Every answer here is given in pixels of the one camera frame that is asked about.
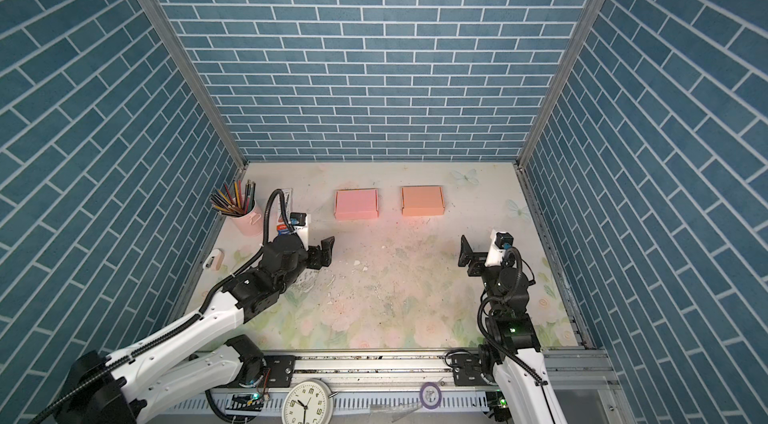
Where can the purple tape roll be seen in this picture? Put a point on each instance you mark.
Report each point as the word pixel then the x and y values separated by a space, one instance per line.
pixel 430 396

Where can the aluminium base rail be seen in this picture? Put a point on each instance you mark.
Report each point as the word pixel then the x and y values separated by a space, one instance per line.
pixel 390 371

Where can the pink cardboard box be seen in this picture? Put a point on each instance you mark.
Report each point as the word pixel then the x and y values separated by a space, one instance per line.
pixel 356 204

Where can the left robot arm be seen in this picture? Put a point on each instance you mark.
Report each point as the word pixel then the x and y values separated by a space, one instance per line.
pixel 134 384

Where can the white wall clock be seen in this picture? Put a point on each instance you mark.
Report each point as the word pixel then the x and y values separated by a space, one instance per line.
pixel 309 402

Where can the white blue pencil box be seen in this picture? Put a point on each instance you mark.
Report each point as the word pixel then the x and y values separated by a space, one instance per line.
pixel 281 228

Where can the pink metal pencil bucket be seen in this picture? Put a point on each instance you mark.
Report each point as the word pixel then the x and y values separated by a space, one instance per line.
pixel 250 224

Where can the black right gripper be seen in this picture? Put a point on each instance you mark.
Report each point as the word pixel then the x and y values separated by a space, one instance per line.
pixel 468 256

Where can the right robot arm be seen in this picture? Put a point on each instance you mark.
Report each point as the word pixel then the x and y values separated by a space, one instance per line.
pixel 510 356

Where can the bundle of coloured pencils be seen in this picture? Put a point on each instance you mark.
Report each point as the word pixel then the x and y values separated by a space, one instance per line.
pixel 236 200

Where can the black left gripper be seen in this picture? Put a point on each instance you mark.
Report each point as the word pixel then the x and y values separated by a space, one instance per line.
pixel 319 262

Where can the white round object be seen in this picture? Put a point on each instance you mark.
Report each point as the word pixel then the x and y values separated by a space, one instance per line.
pixel 214 259

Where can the tan cardboard box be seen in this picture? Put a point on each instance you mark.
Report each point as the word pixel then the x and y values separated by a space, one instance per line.
pixel 422 201

